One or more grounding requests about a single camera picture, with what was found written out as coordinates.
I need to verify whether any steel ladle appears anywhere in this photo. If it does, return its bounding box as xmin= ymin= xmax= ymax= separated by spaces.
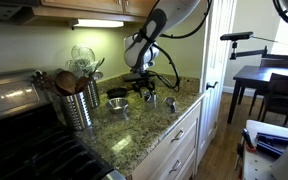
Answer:
xmin=91 ymin=70 xmax=104 ymax=82

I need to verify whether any dark slotted spatula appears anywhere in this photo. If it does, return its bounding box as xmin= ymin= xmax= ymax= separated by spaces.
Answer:
xmin=30 ymin=69 xmax=55 ymax=93

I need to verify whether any wide shallow steel bowl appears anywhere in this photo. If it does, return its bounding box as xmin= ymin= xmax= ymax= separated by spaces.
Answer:
xmin=104 ymin=97 xmax=131 ymax=115

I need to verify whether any white panel door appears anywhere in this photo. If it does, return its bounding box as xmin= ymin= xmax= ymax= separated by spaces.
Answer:
xmin=194 ymin=0 xmax=238 ymax=169

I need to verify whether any small steel utensil holder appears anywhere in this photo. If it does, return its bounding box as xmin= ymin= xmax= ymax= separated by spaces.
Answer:
xmin=85 ymin=78 xmax=102 ymax=109

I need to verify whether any small wooden spoon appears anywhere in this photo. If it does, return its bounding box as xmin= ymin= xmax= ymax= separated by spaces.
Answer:
xmin=75 ymin=75 xmax=91 ymax=94

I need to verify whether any dark wooden chair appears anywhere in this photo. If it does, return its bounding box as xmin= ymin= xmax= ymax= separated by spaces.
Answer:
xmin=259 ymin=72 xmax=288 ymax=126
xmin=248 ymin=58 xmax=288 ymax=117

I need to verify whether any black door handle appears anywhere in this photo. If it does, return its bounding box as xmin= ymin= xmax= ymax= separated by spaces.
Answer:
xmin=205 ymin=81 xmax=220 ymax=91

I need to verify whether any wire skimmer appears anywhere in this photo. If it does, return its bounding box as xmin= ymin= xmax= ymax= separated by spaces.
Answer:
xmin=65 ymin=59 xmax=92 ymax=78

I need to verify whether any small steel measuring cup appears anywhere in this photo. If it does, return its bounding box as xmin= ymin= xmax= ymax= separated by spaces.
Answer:
xmin=164 ymin=96 xmax=178 ymax=113

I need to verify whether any black cast iron pan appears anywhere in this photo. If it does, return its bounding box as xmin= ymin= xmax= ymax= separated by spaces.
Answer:
xmin=106 ymin=86 xmax=142 ymax=100

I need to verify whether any black stereo camera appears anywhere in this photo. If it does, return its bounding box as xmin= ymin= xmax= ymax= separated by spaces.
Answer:
xmin=219 ymin=31 xmax=254 ymax=42

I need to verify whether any under-cabinet light strip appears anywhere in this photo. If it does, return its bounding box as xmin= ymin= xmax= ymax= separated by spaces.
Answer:
xmin=73 ymin=18 xmax=125 ymax=29

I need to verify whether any steel drawer handle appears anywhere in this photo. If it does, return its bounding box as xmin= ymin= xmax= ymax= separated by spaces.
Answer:
xmin=168 ymin=159 xmax=182 ymax=174
xmin=170 ymin=129 xmax=186 ymax=144

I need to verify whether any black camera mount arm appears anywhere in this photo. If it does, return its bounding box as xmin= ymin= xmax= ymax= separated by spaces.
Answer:
xmin=229 ymin=40 xmax=288 ymax=63

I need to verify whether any large wooden spoon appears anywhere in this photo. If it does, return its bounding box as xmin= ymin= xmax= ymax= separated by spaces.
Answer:
xmin=54 ymin=70 xmax=79 ymax=97

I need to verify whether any bright window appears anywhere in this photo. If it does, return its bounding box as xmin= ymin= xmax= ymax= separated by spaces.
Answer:
xmin=270 ymin=13 xmax=288 ymax=57

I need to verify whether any wooden upper cabinet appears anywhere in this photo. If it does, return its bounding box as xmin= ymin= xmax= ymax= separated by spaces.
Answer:
xmin=17 ymin=0 xmax=158 ymax=24

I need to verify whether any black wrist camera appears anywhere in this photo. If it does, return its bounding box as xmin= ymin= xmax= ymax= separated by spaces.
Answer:
xmin=123 ymin=72 xmax=149 ymax=83

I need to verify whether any white robot platform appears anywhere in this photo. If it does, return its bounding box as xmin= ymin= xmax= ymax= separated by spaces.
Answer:
xmin=242 ymin=119 xmax=288 ymax=180

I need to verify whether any black bar clamp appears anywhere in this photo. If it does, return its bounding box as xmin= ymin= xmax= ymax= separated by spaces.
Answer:
xmin=235 ymin=128 xmax=258 ymax=171

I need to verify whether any stainless steel gas stove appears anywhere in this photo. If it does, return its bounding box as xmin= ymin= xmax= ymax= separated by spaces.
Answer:
xmin=0 ymin=68 xmax=127 ymax=180

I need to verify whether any large steel utensil holder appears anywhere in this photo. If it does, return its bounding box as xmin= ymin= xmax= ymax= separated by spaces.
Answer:
xmin=61 ymin=89 xmax=94 ymax=132

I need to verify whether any dark wooden dining table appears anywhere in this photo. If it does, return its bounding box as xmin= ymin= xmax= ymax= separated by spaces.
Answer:
xmin=226 ymin=64 xmax=288 ymax=125

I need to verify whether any white drawer cabinet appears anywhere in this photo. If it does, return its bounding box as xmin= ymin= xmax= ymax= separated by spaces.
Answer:
xmin=127 ymin=96 xmax=203 ymax=180

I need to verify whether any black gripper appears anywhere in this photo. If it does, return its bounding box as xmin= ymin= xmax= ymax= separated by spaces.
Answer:
xmin=132 ymin=79 xmax=157 ymax=98

